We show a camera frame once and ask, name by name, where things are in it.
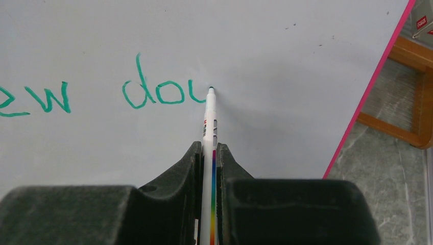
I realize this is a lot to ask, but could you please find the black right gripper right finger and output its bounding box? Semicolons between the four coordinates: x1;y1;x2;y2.
216;143;381;244

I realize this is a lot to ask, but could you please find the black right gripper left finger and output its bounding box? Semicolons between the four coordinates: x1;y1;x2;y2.
1;141;202;244

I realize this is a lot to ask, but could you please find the green white marker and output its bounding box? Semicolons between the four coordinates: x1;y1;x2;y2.
199;87;219;244

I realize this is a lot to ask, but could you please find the pink framed whiteboard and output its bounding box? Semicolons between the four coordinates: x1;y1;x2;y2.
1;1;413;195

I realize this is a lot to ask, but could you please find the wooden shelf rack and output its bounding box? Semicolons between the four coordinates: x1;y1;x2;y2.
356;36;432;149

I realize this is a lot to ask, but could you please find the white red small box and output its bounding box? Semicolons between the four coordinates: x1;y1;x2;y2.
411;14;432;40

